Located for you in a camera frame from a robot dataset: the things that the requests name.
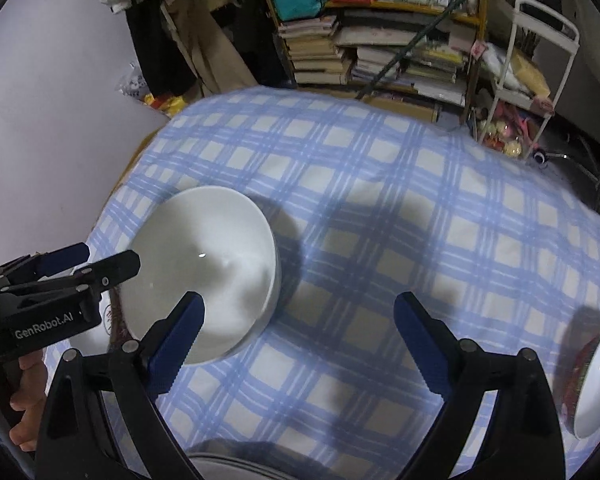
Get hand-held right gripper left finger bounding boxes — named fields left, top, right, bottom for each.
left=34, top=290, right=205, bottom=480

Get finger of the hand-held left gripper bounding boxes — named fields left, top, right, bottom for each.
left=55, top=251, right=142, bottom=293
left=0, top=242, right=91, bottom=286

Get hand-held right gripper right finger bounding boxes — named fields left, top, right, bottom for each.
left=394, top=291, right=566, bottom=480

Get white cherry-print plate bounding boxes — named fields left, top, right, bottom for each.
left=70, top=287, right=141, bottom=361

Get large plain white bowl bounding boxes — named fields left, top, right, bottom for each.
left=114, top=186, right=282, bottom=366

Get small red-patterned bowl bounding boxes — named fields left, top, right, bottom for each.
left=552, top=320, right=600, bottom=441

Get person's left hand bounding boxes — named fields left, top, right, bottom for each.
left=7, top=349, right=48, bottom=450

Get blue plaid cloth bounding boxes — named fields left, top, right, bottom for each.
left=87, top=85, right=600, bottom=480

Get yellow packet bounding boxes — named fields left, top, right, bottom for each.
left=142, top=92, right=186, bottom=116

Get clear printed plastic bag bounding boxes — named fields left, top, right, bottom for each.
left=117, top=60, right=148, bottom=98

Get black hanging coat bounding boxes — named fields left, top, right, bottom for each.
left=125, top=0, right=198, bottom=93

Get pink toys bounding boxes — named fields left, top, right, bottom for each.
left=472, top=102, right=543, bottom=158

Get beige hanging coat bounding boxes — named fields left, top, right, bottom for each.
left=162, top=0, right=258, bottom=98

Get pile of magazines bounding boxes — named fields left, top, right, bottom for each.
left=332, top=7, right=473, bottom=106

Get beige paper bag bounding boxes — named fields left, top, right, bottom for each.
left=505, top=45, right=551, bottom=98

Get stack of old books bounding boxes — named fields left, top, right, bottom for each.
left=277, top=15, right=343, bottom=86

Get black pole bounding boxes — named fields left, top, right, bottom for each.
left=355, top=0, right=513, bottom=103

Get wooden shelf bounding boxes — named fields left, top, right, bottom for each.
left=252, top=0, right=491, bottom=123

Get white trolley cart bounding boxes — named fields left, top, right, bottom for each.
left=472, top=0, right=581, bottom=158

